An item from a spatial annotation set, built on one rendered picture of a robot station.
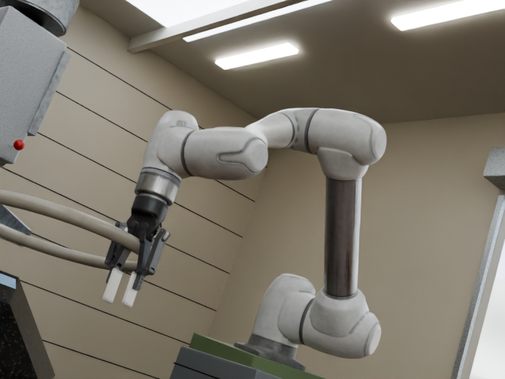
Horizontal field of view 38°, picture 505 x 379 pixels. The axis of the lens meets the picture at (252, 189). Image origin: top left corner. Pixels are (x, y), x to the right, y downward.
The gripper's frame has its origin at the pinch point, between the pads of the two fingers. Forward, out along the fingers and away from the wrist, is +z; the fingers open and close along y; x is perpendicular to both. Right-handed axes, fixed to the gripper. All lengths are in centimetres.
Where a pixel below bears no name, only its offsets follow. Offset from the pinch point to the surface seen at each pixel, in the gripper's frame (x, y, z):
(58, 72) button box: -22, 68, -66
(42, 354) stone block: -52, 61, 14
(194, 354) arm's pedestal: -77, 24, 1
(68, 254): -18.3, 34.1, -9.4
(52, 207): 19.3, 7.8, -9.5
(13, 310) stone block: -34, 61, 6
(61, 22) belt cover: -16, 68, -80
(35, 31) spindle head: -11, 71, -73
